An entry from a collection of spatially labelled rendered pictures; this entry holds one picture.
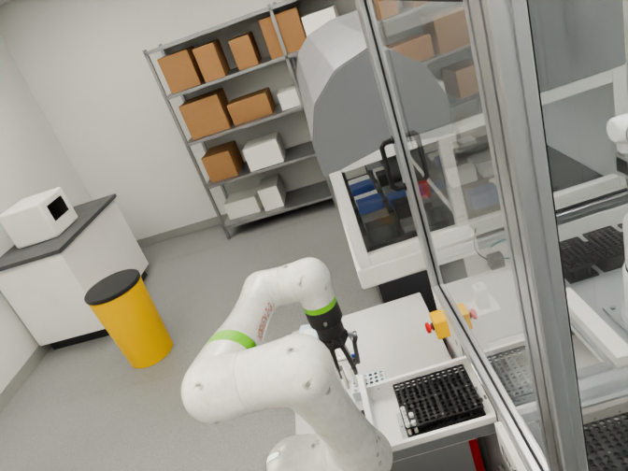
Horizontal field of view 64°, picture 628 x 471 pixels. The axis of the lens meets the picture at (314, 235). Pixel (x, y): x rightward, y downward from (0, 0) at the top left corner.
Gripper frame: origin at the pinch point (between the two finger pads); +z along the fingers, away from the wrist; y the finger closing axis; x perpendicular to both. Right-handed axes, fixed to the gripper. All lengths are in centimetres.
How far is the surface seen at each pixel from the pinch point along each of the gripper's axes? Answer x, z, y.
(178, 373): -172, 103, 135
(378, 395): -7.9, 18.1, -5.1
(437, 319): -27.9, 12.4, -32.0
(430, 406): 7.0, 13.2, -19.3
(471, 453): -7, 55, -28
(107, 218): -332, 26, 200
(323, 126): -77, -52, -16
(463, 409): 11.7, 13.2, -27.5
